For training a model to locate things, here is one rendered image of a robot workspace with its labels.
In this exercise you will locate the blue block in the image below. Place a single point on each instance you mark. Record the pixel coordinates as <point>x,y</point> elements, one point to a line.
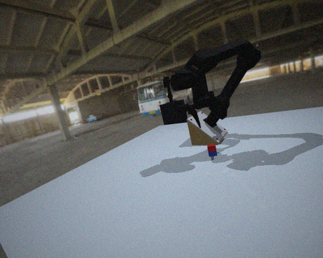
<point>213,153</point>

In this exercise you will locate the red block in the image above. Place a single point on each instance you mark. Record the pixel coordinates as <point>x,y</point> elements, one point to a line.
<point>211,148</point>

